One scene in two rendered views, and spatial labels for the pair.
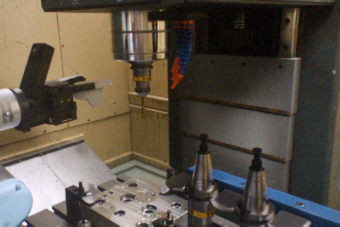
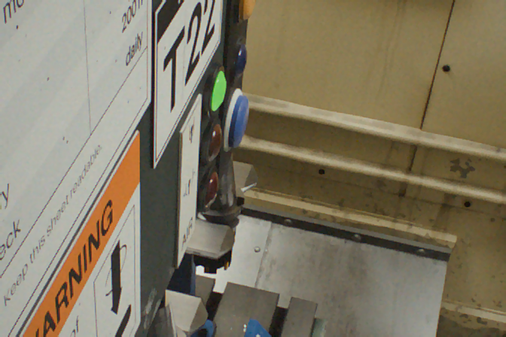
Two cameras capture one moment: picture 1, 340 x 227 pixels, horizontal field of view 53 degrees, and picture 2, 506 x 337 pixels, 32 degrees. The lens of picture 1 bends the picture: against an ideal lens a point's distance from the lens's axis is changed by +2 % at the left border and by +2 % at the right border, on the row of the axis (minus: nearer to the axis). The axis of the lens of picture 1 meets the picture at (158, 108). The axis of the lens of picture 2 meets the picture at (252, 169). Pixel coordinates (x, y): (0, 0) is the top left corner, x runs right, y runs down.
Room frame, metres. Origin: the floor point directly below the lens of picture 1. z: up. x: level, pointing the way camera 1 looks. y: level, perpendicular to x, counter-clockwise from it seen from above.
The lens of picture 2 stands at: (0.76, 0.31, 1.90)
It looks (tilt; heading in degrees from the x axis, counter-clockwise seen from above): 40 degrees down; 235
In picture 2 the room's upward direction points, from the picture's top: 6 degrees clockwise
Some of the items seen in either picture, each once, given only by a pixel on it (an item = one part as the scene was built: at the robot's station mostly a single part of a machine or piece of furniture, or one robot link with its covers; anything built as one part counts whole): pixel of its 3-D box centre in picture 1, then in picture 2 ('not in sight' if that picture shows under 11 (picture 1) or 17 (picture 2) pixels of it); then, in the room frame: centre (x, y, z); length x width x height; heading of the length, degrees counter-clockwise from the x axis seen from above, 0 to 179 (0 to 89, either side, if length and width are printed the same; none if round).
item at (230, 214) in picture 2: not in sight; (216, 204); (0.37, -0.32, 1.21); 0.06 x 0.06 x 0.03
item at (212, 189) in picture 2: not in sight; (208, 189); (0.58, 0.01, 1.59); 0.02 x 0.01 x 0.02; 46
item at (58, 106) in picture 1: (43, 103); not in sight; (0.68, 0.24, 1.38); 0.12 x 0.08 x 0.09; 139
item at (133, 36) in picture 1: (140, 35); not in sight; (0.90, 0.04, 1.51); 0.16 x 0.16 x 0.12
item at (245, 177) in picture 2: not in sight; (228, 174); (0.33, -0.36, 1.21); 0.07 x 0.05 x 0.01; 136
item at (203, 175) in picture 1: (203, 169); not in sight; (0.60, -0.08, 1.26); 0.04 x 0.04 x 0.07
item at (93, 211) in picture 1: (138, 210); not in sight; (0.95, 0.07, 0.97); 0.29 x 0.23 x 0.05; 46
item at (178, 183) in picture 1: (181, 182); not in sight; (0.64, -0.04, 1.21); 0.07 x 0.05 x 0.01; 136
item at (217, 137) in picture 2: not in sight; (211, 142); (0.58, 0.01, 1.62); 0.02 x 0.01 x 0.02; 46
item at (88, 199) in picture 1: (81, 202); not in sight; (1.00, 0.26, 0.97); 0.13 x 0.03 x 0.15; 46
